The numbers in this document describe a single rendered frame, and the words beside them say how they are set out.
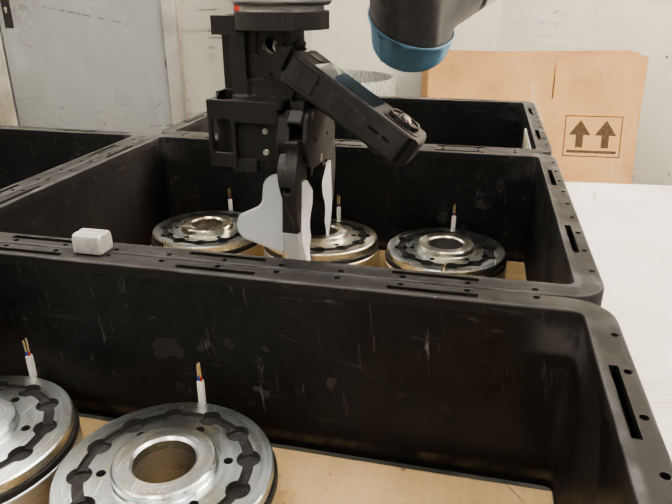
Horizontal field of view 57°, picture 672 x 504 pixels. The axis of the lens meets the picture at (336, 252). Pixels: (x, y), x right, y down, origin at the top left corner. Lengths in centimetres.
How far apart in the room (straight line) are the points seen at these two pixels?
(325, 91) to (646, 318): 53
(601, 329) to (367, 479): 14
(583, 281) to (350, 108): 21
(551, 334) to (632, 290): 61
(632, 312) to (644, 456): 63
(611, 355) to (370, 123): 25
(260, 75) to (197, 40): 308
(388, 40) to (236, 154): 17
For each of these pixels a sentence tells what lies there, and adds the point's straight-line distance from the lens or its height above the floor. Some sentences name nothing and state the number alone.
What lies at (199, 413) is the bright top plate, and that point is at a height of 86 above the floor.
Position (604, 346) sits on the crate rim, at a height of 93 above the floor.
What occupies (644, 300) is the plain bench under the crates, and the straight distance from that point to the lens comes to 89.
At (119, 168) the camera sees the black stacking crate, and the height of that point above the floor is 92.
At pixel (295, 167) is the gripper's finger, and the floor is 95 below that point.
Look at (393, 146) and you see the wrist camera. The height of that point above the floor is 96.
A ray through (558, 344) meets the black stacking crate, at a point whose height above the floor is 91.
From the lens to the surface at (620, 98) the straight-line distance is 335.
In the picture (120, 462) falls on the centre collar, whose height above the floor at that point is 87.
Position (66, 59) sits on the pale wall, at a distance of 388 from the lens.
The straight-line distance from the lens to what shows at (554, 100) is 328.
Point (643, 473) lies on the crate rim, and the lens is 22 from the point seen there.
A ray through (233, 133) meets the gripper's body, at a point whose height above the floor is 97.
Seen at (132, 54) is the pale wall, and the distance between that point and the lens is 370.
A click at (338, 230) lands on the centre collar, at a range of 56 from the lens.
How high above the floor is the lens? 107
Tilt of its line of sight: 23 degrees down
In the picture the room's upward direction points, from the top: straight up
